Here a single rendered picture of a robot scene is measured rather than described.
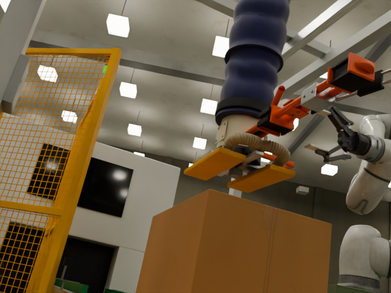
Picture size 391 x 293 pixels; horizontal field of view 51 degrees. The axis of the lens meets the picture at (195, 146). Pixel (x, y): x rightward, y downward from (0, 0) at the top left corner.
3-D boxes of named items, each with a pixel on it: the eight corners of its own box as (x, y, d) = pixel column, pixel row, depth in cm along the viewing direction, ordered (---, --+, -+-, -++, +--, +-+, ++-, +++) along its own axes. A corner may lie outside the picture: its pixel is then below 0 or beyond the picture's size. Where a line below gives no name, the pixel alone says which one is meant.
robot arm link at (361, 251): (336, 277, 177) (339, 227, 185) (382, 285, 172) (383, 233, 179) (340, 272, 162) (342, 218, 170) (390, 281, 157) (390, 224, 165)
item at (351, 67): (326, 84, 102) (327, 67, 104) (349, 94, 104) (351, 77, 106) (349, 70, 95) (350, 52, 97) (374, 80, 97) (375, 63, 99)
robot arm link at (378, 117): (362, 115, 188) (394, 117, 184) (359, 109, 205) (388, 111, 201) (359, 143, 191) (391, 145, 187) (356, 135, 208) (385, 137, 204)
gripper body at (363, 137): (370, 131, 139) (347, 122, 136) (369, 154, 136) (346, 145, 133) (354, 137, 145) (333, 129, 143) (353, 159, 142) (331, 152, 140)
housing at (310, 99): (298, 105, 114) (300, 91, 115) (319, 113, 116) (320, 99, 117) (314, 96, 108) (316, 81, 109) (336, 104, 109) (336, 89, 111)
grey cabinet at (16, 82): (2, 112, 238) (20, 68, 249) (12, 115, 240) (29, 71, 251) (2, 99, 221) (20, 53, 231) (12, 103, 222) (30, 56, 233)
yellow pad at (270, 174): (226, 187, 166) (228, 175, 168) (248, 193, 169) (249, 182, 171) (270, 168, 136) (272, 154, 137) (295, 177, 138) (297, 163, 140)
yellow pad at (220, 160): (182, 174, 161) (185, 162, 163) (206, 181, 164) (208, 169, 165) (218, 152, 130) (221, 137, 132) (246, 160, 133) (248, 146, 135)
